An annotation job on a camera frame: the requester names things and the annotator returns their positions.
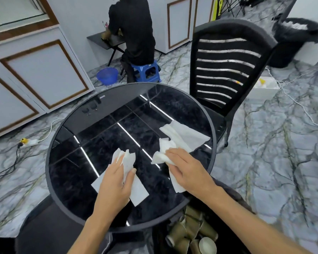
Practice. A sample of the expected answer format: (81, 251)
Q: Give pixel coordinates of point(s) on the small pink bottle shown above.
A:
(105, 25)

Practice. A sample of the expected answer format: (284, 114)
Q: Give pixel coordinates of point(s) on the round black glass table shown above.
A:
(148, 116)

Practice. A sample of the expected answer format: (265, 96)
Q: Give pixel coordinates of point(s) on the blue plastic stool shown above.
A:
(145, 70)

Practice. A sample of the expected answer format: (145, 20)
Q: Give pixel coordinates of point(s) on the white service counter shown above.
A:
(312, 10)

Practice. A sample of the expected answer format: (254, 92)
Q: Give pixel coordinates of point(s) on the white brown-trimmed display cabinet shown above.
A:
(42, 68)
(178, 23)

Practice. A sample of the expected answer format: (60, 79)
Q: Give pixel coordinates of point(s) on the black trash bin with liner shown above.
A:
(288, 47)
(159, 240)

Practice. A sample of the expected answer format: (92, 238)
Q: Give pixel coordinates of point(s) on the yellow black pressure washer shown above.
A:
(217, 7)

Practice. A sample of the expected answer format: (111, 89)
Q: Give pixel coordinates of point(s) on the person's left hand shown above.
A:
(114, 190)

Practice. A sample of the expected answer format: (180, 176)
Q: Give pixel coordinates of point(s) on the blue plastic basin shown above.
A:
(107, 76)

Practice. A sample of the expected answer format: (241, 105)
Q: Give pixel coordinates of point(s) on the small black folding table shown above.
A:
(100, 40)

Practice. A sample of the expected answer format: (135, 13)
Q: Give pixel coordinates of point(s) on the white foam box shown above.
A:
(265, 88)

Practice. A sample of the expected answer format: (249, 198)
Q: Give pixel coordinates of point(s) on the person's right forearm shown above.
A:
(249, 224)

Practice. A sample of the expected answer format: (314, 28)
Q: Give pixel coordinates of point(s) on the black folding camp chair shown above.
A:
(235, 3)

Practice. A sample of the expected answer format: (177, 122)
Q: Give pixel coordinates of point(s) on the person's right hand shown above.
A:
(193, 174)

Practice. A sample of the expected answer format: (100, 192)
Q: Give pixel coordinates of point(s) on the black plastic chair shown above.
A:
(228, 29)
(47, 230)

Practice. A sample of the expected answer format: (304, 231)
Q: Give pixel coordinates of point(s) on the white power strip yellow plug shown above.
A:
(29, 142)

